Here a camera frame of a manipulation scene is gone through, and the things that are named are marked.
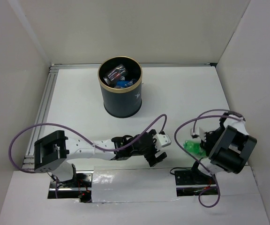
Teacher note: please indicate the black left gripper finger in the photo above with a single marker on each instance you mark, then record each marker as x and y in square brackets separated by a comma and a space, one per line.
[152, 161]
[161, 157]

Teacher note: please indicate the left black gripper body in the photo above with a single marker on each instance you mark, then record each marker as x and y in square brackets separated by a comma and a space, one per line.
[149, 152]

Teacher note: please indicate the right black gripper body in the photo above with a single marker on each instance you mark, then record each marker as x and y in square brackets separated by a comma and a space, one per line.
[210, 138]

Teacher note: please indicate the green bottle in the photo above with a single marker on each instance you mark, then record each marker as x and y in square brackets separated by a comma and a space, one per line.
[194, 148]

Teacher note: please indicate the clear bottle blue label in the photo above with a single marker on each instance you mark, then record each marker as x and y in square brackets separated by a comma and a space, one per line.
[122, 84]

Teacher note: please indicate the clear wide-mouth plastic jar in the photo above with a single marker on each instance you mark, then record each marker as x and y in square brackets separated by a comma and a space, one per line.
[115, 75]

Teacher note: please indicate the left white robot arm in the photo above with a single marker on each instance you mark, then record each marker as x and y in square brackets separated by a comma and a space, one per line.
[53, 152]

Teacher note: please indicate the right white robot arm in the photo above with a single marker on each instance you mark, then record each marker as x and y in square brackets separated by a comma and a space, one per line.
[227, 148]

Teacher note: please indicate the dark blue cylindrical bin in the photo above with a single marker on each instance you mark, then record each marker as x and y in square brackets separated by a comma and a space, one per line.
[122, 103]

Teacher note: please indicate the silver tape sheet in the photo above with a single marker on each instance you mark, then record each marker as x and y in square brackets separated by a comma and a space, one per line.
[133, 186]

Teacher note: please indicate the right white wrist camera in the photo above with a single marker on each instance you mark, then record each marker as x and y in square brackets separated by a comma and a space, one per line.
[198, 133]

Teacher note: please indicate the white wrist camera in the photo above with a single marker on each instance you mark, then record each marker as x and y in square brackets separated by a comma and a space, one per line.
[162, 141]
[198, 133]

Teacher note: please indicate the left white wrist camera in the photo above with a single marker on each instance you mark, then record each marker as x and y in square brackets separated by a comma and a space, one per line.
[162, 141]

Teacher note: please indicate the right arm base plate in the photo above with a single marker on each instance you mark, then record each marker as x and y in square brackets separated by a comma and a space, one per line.
[192, 183]

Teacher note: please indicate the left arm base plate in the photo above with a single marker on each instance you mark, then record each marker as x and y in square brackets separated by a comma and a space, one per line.
[79, 189]

